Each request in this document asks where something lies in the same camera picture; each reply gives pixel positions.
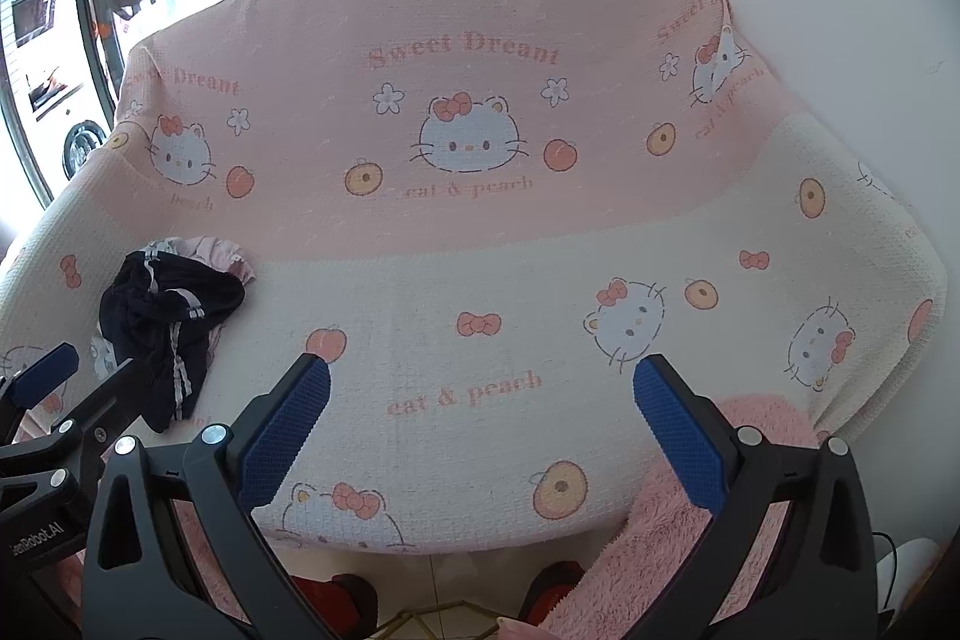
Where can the pink fluffy robe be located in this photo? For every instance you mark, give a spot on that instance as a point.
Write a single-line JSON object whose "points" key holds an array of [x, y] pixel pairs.
{"points": [[660, 557]]}

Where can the pink cat print blanket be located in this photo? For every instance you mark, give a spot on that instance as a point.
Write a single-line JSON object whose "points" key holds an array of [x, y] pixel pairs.
{"points": [[465, 265]]}

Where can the navy blue shorts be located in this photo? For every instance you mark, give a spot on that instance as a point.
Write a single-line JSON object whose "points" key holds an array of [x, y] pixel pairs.
{"points": [[150, 325]]}

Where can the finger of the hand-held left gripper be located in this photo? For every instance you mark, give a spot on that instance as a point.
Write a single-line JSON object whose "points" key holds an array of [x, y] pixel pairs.
{"points": [[45, 377], [112, 396]]}

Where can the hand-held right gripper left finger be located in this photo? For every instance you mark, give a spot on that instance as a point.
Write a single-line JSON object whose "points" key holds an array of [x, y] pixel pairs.
{"points": [[289, 430]]}

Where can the round washing machine door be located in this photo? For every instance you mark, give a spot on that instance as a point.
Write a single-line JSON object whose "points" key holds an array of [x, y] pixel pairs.
{"points": [[81, 144]]}

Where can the white printed pants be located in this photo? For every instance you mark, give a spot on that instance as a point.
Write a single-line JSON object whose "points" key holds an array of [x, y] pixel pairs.
{"points": [[161, 247]]}

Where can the black built-in oven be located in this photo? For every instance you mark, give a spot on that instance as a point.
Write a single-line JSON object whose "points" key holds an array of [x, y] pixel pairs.
{"points": [[31, 10]]}

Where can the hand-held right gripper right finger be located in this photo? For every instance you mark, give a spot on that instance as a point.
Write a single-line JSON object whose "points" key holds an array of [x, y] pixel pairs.
{"points": [[679, 430]]}

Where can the pink printed pants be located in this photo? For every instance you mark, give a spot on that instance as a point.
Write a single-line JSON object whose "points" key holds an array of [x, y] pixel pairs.
{"points": [[225, 256]]}

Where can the white shoe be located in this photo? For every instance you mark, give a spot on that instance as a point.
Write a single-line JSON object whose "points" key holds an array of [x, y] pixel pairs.
{"points": [[907, 565]]}

